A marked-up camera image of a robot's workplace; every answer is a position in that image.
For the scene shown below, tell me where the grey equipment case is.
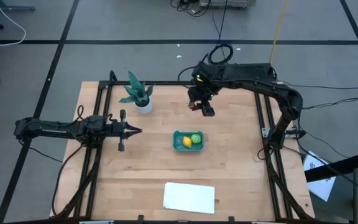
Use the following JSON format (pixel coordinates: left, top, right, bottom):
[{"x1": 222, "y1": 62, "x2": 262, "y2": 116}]
[{"x1": 199, "y1": 0, "x2": 257, "y2": 9}]

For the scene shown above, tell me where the white cable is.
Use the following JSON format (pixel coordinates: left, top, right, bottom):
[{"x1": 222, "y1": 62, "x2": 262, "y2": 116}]
[{"x1": 0, "y1": 0, "x2": 27, "y2": 47}]

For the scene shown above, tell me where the black cable bundle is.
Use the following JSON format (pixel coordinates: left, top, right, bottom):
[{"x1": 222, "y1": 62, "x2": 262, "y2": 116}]
[{"x1": 170, "y1": 0, "x2": 213, "y2": 18}]

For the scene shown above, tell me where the black aluminium table frame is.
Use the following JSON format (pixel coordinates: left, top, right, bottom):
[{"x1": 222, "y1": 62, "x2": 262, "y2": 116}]
[{"x1": 50, "y1": 70, "x2": 315, "y2": 224}]

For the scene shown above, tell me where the thin black floor cable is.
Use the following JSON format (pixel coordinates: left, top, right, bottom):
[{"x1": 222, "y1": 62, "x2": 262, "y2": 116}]
[
  {"x1": 300, "y1": 96, "x2": 358, "y2": 110},
  {"x1": 280, "y1": 80, "x2": 358, "y2": 91}
]

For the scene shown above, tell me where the grey chair base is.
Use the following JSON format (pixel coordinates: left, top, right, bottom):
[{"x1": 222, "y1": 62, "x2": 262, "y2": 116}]
[{"x1": 0, "y1": 0, "x2": 36, "y2": 31}]

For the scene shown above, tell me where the teal plastic tupperware container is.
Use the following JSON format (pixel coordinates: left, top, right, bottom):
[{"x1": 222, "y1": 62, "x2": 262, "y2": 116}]
[{"x1": 172, "y1": 130, "x2": 205, "y2": 152}]

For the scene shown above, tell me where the yellow cable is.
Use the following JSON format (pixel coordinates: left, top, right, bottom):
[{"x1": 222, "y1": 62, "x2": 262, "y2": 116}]
[{"x1": 268, "y1": 0, "x2": 289, "y2": 65}]

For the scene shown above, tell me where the white printed paper sheet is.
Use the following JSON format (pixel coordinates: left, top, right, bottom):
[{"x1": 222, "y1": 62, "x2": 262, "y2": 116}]
[{"x1": 303, "y1": 151, "x2": 337, "y2": 202}]

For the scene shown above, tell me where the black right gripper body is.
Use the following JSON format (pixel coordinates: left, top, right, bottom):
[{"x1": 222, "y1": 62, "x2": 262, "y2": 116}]
[{"x1": 187, "y1": 85, "x2": 216, "y2": 118}]

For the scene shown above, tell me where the white folded cloth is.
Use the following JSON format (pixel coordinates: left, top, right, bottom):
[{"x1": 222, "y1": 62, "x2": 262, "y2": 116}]
[{"x1": 162, "y1": 182, "x2": 216, "y2": 215}]

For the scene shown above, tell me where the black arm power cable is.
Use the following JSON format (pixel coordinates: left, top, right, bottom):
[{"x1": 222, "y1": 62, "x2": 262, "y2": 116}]
[{"x1": 51, "y1": 144, "x2": 85, "y2": 217}]

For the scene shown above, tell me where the black beam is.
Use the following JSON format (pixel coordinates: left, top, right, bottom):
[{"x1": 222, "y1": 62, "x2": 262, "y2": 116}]
[{"x1": 305, "y1": 152, "x2": 358, "y2": 184}]

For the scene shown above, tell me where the snake plant in white pot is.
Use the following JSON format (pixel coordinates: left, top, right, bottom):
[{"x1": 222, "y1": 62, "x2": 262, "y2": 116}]
[{"x1": 119, "y1": 70, "x2": 154, "y2": 115}]

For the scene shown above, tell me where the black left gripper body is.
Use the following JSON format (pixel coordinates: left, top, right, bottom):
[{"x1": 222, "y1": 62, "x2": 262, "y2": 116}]
[{"x1": 108, "y1": 109, "x2": 131, "y2": 152}]

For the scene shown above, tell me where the black coiled cable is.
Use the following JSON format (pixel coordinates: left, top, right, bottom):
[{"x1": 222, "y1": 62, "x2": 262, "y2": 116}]
[{"x1": 208, "y1": 0, "x2": 234, "y2": 65}]

